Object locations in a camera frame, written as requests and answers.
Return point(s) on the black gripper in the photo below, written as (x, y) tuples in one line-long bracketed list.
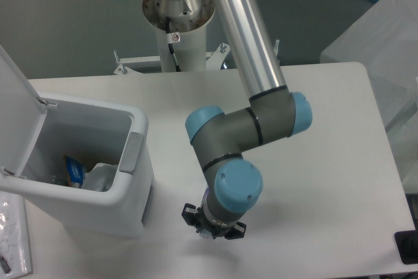
[(229, 231)]

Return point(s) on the clear plastic bag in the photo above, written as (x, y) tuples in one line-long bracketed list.
[(100, 178)]

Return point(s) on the crushed clear plastic bottle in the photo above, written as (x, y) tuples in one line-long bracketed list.
[(205, 229)]

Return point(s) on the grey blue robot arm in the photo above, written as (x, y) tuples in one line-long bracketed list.
[(219, 139)]

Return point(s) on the white trash can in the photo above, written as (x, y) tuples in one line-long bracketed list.
[(84, 162)]

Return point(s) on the white trash can lid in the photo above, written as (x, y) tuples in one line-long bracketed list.
[(22, 117)]

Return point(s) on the blue yellow snack wrapper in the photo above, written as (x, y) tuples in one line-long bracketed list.
[(76, 172)]

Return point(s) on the black device at edge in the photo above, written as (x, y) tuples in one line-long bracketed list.
[(406, 242)]

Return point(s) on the white clipboard with paper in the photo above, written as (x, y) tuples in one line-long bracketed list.
[(16, 260)]

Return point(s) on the translucent plastic box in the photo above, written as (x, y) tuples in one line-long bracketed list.
[(384, 40)]

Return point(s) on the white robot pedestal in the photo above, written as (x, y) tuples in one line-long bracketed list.
[(180, 31)]

